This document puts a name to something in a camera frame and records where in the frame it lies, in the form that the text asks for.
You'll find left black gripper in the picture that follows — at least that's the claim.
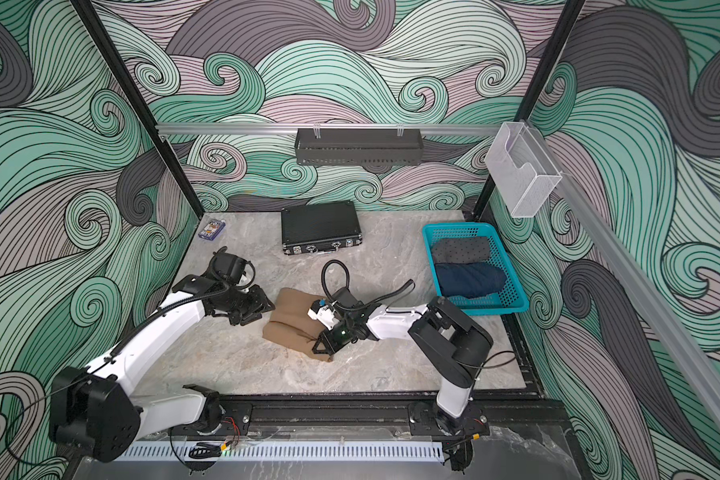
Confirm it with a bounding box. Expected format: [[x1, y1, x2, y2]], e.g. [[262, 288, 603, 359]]
[[222, 284, 277, 325]]

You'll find tan brown skirt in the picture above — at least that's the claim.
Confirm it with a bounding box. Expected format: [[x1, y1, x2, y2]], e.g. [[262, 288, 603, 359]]
[[262, 288, 333, 362]]

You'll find dark blue denim skirt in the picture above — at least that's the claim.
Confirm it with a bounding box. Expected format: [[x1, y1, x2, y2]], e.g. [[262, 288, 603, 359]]
[[435, 262, 507, 299]]

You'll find grey polka dot skirt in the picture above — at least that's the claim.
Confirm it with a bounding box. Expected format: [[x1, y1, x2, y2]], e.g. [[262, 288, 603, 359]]
[[430, 237, 491, 264]]

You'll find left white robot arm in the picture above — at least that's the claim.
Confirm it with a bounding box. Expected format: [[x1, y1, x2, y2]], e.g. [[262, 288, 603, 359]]
[[48, 248, 274, 462]]

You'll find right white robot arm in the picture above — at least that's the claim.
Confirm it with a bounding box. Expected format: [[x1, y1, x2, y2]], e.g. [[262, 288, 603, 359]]
[[307, 287, 494, 421]]

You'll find purple card box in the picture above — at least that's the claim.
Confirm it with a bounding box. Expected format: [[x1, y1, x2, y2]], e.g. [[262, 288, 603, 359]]
[[198, 219, 226, 241]]

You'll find black hard case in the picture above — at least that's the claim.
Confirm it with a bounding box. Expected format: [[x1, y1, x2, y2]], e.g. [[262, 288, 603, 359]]
[[280, 200, 363, 255]]

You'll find teal plastic basket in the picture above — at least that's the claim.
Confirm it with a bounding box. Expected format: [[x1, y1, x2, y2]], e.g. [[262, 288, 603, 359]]
[[422, 222, 529, 316]]

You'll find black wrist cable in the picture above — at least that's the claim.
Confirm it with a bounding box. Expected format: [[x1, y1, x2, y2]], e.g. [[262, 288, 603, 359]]
[[320, 259, 416, 313]]

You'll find black left corner post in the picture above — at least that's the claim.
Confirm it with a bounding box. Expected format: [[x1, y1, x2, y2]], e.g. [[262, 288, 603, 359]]
[[70, 0, 205, 218]]

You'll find black corner post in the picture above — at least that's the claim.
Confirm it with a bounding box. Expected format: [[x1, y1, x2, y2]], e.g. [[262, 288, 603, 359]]
[[70, 0, 205, 218], [469, 0, 586, 222]]

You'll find grey perforated wall shelf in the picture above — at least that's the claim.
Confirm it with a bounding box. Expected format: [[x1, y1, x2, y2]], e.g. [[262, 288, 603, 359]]
[[294, 128, 424, 168]]

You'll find aluminium back rail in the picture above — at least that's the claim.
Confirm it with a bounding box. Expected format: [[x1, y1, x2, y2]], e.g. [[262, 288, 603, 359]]
[[156, 122, 500, 137]]

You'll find white slotted cable duct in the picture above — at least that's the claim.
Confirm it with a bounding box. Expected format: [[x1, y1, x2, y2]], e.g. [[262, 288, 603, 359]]
[[118, 440, 445, 463]]

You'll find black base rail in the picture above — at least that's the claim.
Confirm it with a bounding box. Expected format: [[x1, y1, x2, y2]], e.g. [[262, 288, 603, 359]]
[[83, 392, 571, 436]]

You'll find black right corner post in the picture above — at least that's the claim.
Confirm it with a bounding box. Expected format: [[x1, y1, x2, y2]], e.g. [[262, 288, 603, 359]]
[[469, 0, 586, 222]]

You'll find clear mesh wall holder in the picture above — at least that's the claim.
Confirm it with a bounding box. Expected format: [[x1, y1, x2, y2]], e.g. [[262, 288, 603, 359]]
[[485, 122, 562, 218]]

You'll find aluminium side rail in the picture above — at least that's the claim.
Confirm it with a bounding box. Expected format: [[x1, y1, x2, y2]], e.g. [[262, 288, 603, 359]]
[[530, 128, 720, 432]]

